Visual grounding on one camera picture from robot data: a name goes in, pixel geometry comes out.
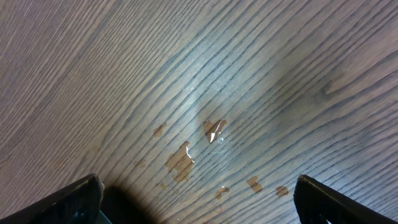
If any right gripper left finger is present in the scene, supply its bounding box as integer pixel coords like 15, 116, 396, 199
1, 174, 103, 224

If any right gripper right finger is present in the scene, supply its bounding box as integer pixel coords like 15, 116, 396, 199
294, 175, 397, 224

